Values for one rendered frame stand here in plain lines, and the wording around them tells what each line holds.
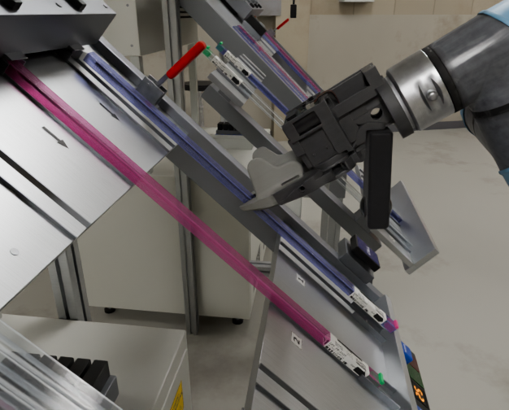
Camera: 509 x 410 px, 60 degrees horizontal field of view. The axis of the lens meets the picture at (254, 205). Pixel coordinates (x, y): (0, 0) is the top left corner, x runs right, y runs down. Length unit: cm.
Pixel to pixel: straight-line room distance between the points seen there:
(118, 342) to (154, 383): 12
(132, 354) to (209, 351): 94
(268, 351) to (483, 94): 32
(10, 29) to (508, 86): 45
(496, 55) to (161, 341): 62
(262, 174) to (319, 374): 22
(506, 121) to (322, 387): 31
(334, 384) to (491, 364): 138
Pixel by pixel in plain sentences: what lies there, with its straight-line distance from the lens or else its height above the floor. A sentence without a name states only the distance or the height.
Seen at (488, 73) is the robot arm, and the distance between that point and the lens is 49.
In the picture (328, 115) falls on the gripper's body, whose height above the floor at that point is 102.
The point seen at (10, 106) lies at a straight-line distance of 44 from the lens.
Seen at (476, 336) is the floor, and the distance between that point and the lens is 194.
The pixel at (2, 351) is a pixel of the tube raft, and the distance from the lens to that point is 27.
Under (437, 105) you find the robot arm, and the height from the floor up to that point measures 104.
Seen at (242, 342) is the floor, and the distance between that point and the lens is 172.
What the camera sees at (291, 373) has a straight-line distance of 43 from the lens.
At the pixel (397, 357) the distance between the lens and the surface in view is 60.
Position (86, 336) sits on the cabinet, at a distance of 83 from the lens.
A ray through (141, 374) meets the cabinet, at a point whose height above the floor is 62.
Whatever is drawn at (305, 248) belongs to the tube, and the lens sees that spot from 56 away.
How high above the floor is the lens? 112
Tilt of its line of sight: 23 degrees down
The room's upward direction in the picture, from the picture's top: straight up
